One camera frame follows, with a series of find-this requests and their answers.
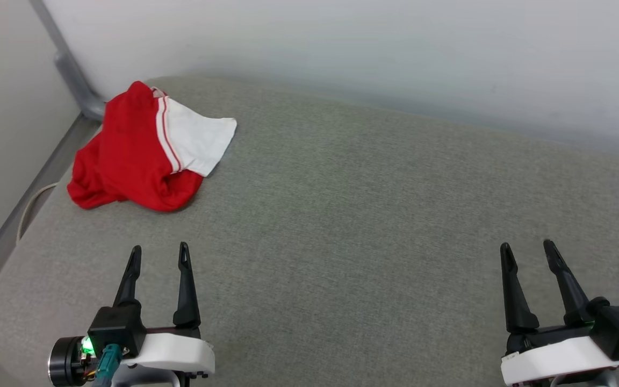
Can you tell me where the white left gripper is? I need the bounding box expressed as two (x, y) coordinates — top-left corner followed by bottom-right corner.
(113, 241), (217, 380)

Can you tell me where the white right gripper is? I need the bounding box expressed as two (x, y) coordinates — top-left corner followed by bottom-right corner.
(500, 239), (619, 387)

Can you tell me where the red and white basketball jersey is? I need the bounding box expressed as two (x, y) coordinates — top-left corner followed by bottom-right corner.
(67, 81), (238, 212)

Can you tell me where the grey metal corner pipe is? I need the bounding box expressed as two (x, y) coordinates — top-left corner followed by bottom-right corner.
(29, 0), (107, 122)

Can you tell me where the teal plug left camera cable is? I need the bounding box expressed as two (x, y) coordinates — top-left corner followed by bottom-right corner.
(92, 344), (123, 387)

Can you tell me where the white floor cable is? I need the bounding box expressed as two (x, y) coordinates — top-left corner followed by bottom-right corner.
(16, 183), (61, 242)

